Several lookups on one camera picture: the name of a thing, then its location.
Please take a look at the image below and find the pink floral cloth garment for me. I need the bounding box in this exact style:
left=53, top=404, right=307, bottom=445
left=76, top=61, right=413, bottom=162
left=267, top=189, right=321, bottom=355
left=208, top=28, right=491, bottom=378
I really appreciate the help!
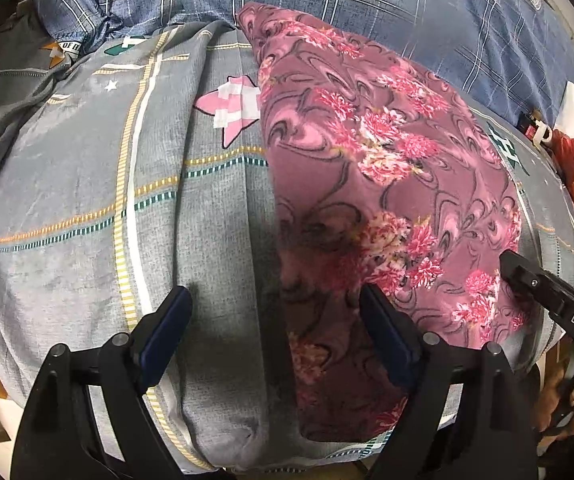
left=237, top=1, right=540, bottom=443

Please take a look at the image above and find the red and black small item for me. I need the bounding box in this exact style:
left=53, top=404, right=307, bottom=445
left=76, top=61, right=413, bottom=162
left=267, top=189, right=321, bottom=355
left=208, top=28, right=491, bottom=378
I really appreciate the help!
left=514, top=109, right=554, bottom=149

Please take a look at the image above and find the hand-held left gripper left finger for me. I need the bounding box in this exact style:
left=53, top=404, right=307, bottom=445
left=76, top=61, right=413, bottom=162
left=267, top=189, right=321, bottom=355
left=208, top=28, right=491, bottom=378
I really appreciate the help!
left=11, top=285, right=194, bottom=480

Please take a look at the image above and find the blue plaid quilt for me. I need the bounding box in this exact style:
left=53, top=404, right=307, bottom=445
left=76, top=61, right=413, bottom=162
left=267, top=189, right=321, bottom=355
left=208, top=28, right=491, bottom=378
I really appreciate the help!
left=32, top=0, right=574, bottom=131

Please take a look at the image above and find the grey printed bed sheet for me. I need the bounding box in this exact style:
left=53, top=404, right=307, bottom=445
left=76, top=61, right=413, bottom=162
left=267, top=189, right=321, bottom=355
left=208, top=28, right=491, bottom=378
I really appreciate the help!
left=0, top=20, right=574, bottom=476

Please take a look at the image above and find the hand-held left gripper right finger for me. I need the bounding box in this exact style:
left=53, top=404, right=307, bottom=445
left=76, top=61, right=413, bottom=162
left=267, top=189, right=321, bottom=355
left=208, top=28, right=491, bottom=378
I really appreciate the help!
left=359, top=284, right=538, bottom=480

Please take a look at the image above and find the person's right hand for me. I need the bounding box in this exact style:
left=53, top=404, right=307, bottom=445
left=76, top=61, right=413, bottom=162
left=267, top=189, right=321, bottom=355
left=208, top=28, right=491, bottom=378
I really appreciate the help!
left=537, top=359, right=574, bottom=453

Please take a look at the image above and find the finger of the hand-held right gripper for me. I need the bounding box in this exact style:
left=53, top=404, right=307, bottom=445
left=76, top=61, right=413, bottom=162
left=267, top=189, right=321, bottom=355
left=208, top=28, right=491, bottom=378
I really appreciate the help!
left=499, top=250, right=568, bottom=318

